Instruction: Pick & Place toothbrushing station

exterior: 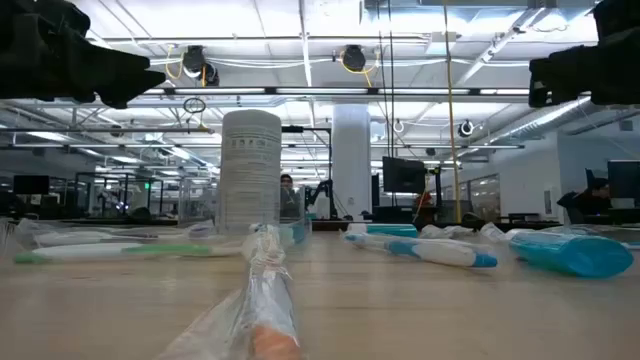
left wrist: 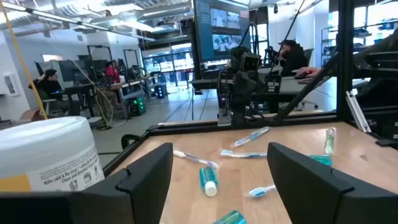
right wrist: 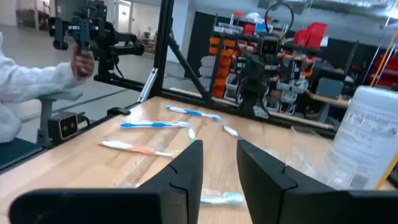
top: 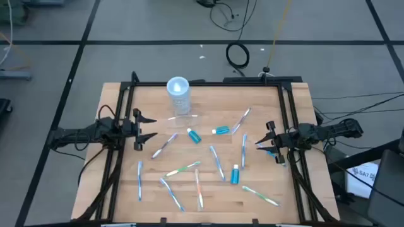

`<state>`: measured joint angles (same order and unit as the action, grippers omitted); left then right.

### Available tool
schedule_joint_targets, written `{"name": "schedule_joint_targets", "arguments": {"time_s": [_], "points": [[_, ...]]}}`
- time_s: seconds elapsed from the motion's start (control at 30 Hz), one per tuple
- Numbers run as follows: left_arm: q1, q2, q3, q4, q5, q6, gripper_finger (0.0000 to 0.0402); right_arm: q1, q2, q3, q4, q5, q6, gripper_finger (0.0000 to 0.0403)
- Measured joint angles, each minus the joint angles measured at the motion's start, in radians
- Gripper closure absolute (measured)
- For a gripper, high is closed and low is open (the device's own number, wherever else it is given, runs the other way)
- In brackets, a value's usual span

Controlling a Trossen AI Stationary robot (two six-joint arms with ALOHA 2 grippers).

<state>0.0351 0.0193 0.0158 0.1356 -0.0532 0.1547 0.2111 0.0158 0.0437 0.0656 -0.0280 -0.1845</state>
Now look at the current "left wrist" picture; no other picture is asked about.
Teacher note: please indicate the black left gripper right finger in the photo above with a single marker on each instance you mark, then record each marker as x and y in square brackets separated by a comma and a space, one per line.
[326, 202]

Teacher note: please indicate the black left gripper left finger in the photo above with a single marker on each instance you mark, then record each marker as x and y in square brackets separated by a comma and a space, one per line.
[93, 205]

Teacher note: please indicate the teal mouthwash bottle white cap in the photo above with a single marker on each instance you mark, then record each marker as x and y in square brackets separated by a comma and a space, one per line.
[207, 179]
[323, 159]
[231, 218]

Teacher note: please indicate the blue toothbrush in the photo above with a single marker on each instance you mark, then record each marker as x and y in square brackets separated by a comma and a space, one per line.
[242, 154]
[252, 136]
[259, 191]

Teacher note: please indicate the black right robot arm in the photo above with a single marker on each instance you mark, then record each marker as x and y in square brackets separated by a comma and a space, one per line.
[239, 90]

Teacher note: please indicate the large computer monitor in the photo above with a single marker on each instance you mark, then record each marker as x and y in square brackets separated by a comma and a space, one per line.
[217, 31]

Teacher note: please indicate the person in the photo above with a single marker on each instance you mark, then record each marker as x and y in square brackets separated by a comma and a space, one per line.
[49, 87]
[293, 57]
[112, 74]

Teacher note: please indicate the grey desk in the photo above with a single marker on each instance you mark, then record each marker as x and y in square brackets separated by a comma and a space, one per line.
[289, 85]

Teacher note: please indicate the computer mouse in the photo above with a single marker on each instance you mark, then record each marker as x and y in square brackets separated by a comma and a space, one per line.
[301, 76]

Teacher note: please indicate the green toothbrush in clear wrapper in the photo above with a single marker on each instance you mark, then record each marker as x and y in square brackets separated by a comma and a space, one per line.
[330, 141]

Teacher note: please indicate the person's hand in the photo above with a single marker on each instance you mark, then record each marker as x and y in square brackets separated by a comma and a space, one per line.
[312, 71]

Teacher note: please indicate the white wipes canister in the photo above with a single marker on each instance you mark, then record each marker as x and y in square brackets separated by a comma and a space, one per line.
[46, 146]

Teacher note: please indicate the silver aluminium profile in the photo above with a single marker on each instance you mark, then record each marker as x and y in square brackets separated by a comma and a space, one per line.
[357, 112]

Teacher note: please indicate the computer tower green lights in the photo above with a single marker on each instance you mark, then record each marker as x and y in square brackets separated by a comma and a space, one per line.
[136, 105]

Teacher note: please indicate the cardboard box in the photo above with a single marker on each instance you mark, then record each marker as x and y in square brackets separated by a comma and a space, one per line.
[31, 115]

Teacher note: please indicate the black aluminium table frame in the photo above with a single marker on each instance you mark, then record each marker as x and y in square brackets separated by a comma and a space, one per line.
[192, 127]

